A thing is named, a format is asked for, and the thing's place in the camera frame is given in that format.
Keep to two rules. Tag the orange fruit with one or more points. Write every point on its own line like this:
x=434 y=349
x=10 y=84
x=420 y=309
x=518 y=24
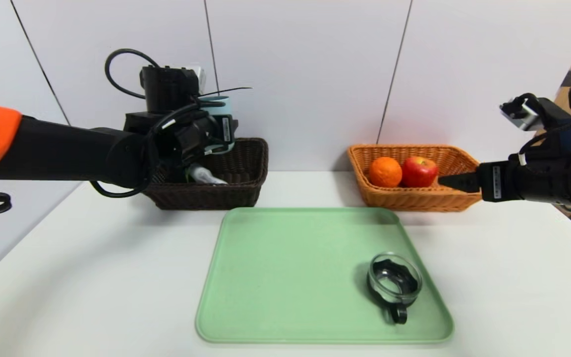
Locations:
x=384 y=172

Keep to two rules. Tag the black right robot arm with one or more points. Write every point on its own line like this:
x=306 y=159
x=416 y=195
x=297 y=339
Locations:
x=563 y=183

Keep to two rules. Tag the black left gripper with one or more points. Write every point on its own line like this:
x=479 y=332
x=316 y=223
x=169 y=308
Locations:
x=226 y=129

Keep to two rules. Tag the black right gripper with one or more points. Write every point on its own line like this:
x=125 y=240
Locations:
x=494 y=182

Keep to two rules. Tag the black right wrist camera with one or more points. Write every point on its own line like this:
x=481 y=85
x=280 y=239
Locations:
x=526 y=114

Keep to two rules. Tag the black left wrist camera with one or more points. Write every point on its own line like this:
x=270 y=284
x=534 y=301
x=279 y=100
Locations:
x=166 y=89

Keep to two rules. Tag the blue-grey plastic cup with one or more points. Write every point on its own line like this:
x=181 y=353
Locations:
x=218 y=105

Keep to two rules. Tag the red apple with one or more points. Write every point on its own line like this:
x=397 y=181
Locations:
x=418 y=172

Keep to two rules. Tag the orange wicker basket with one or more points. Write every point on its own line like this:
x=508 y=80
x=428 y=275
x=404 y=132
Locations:
x=414 y=201

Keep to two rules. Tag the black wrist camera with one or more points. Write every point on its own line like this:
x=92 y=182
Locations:
x=166 y=89
x=526 y=114

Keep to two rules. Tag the dark brown wicker basket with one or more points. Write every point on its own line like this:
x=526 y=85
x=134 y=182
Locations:
x=226 y=198

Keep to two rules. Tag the clear white spray bottle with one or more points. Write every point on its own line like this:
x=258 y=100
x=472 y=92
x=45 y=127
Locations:
x=206 y=176

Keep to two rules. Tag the light green plastic tray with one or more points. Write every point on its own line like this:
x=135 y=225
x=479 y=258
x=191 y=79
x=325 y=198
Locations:
x=315 y=297

